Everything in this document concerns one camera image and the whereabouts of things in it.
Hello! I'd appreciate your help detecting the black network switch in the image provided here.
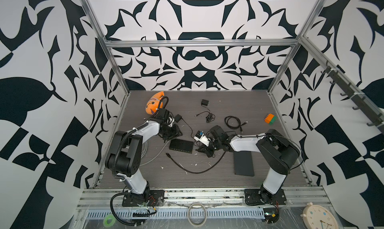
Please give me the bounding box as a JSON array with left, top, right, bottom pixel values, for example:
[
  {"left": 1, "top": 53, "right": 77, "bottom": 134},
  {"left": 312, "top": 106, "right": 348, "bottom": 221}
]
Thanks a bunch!
[{"left": 169, "top": 139, "right": 194, "bottom": 154}]

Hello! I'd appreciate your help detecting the grey ethernet cable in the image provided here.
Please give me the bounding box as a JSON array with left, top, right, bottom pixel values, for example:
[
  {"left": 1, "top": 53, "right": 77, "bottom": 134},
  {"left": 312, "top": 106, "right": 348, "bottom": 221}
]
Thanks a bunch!
[{"left": 139, "top": 137, "right": 170, "bottom": 167}]

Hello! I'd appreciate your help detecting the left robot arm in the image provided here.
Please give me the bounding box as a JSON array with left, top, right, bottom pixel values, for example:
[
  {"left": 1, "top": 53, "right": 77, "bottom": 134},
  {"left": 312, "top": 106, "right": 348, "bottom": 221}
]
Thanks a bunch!
[{"left": 105, "top": 109, "right": 183, "bottom": 195}]

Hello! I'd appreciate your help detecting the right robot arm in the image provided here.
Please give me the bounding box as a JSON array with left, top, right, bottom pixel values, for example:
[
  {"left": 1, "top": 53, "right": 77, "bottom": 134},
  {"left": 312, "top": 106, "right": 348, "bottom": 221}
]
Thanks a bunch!
[{"left": 194, "top": 126, "right": 301, "bottom": 195}]

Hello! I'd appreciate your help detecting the orange plush toy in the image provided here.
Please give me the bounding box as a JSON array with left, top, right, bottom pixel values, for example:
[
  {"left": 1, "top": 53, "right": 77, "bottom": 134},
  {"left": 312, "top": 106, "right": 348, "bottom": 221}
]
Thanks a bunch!
[{"left": 145, "top": 91, "right": 165, "bottom": 115}]

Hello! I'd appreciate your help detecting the black flat rectangular box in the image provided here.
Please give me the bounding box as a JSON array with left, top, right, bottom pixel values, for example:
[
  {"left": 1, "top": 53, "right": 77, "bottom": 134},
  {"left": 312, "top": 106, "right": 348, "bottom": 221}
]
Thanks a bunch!
[{"left": 234, "top": 151, "right": 255, "bottom": 177}]

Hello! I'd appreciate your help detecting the orange and green toy brick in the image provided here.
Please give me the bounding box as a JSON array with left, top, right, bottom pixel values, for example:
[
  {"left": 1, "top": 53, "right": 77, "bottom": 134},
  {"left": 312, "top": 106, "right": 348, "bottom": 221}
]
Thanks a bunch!
[{"left": 264, "top": 114, "right": 277, "bottom": 125}]

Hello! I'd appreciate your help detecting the green tape roll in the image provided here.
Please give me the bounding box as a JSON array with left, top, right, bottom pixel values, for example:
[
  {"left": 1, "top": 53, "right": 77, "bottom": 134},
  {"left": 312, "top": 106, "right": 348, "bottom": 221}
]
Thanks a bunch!
[{"left": 103, "top": 214, "right": 117, "bottom": 228}]

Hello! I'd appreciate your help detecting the white analog clock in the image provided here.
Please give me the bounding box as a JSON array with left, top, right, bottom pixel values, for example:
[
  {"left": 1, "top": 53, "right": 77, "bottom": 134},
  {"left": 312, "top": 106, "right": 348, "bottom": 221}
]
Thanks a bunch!
[{"left": 301, "top": 202, "right": 339, "bottom": 229}]

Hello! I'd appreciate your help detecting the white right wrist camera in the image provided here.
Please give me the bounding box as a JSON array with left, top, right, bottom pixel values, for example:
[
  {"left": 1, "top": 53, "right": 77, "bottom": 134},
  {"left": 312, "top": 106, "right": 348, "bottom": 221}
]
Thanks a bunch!
[{"left": 194, "top": 131, "right": 210, "bottom": 147}]

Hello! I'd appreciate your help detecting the coiled black ethernet cable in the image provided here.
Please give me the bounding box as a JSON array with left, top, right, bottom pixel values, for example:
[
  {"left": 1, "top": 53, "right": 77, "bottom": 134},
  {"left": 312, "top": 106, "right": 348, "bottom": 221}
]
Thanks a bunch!
[{"left": 224, "top": 115, "right": 249, "bottom": 131}]

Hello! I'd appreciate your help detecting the loose black cable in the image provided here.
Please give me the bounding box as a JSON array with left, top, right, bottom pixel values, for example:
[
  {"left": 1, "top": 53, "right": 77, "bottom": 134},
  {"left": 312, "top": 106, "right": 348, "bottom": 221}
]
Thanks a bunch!
[{"left": 165, "top": 150, "right": 227, "bottom": 175}]

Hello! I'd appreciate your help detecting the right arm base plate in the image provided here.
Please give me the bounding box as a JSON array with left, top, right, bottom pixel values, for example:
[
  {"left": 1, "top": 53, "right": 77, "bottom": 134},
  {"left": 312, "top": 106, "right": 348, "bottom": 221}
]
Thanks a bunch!
[{"left": 244, "top": 189, "right": 287, "bottom": 206}]

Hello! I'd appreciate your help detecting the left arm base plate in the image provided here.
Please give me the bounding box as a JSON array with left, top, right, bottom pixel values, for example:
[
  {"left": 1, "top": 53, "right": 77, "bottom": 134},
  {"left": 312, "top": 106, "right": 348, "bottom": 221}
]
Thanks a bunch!
[{"left": 122, "top": 190, "right": 165, "bottom": 207}]

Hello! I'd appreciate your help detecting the beige cable ring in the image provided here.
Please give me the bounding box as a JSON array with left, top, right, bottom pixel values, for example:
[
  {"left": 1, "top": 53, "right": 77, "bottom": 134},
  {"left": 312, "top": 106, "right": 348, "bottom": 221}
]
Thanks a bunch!
[{"left": 187, "top": 201, "right": 208, "bottom": 227}]

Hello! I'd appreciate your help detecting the black wall hook rail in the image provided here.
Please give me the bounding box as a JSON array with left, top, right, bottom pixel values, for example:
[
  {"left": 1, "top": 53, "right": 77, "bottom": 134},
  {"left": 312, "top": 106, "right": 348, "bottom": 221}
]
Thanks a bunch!
[{"left": 321, "top": 62, "right": 384, "bottom": 134}]

